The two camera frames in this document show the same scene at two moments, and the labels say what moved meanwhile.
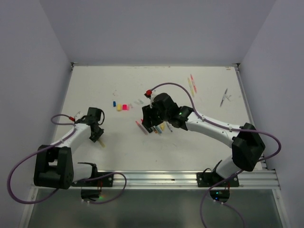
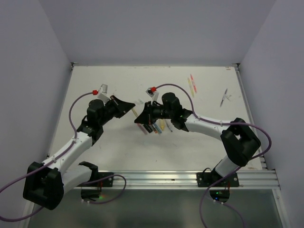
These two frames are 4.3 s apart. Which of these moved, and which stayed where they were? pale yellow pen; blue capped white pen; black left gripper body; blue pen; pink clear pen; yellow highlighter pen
Moved: pale yellow pen; black left gripper body
Stayed: pink clear pen; blue capped white pen; yellow highlighter pen; blue pen
